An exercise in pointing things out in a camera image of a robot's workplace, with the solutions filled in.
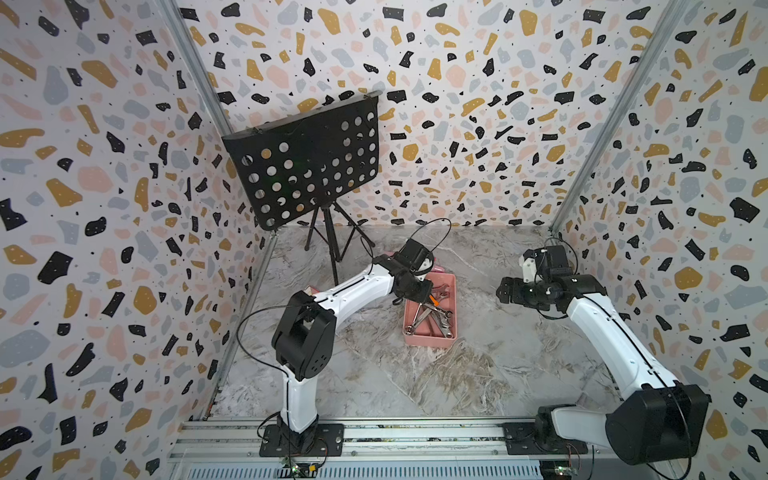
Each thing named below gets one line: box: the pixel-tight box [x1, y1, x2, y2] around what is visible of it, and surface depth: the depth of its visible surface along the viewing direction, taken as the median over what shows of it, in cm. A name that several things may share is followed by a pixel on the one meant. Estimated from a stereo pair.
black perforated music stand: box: [222, 91, 382, 285], surface depth 77 cm
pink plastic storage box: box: [402, 272, 458, 345], surface depth 93 cm
